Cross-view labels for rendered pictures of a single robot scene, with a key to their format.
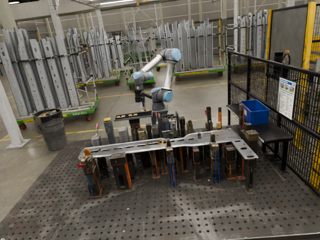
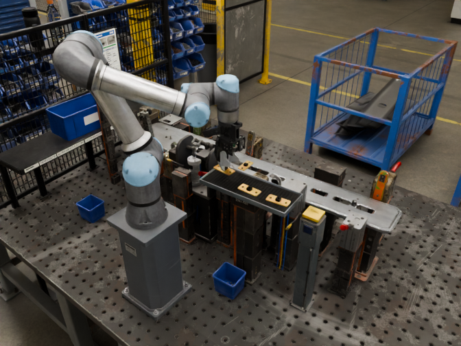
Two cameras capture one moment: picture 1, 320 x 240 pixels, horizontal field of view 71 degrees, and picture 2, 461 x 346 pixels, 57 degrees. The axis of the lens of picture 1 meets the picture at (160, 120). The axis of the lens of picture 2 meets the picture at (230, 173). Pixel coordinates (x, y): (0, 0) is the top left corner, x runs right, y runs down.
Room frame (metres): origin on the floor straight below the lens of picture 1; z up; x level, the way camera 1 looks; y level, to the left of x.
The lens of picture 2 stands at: (3.17, 0.94, 2.08)
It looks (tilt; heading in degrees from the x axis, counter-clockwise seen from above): 33 degrees down; 215
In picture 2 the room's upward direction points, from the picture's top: straight up
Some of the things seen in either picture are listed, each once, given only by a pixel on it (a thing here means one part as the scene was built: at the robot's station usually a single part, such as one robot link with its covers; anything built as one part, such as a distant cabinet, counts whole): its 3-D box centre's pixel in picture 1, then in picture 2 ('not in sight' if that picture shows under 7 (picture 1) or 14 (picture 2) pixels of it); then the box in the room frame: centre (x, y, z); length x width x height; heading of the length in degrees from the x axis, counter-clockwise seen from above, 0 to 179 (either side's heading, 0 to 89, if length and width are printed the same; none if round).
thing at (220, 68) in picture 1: (197, 53); not in sight; (8.77, -1.72, 0.88); 1.91 x 1.00 x 1.76; 84
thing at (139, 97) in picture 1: (139, 95); (229, 135); (2.07, 0.16, 1.35); 0.09 x 0.08 x 0.12; 83
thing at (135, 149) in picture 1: (158, 144); (250, 167); (1.73, 0.04, 1.00); 1.38 x 0.22 x 0.02; 91
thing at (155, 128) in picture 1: (157, 144); (227, 208); (1.93, 0.05, 0.89); 0.13 x 0.11 x 0.38; 1
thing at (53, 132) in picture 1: (53, 129); not in sight; (4.03, 2.06, 0.36); 0.54 x 0.50 x 0.73; 177
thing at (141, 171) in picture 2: (157, 94); (142, 176); (2.35, -0.01, 1.27); 0.13 x 0.12 x 0.14; 38
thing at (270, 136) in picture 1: (253, 119); (84, 128); (1.94, -0.88, 1.01); 0.90 x 0.22 x 0.03; 1
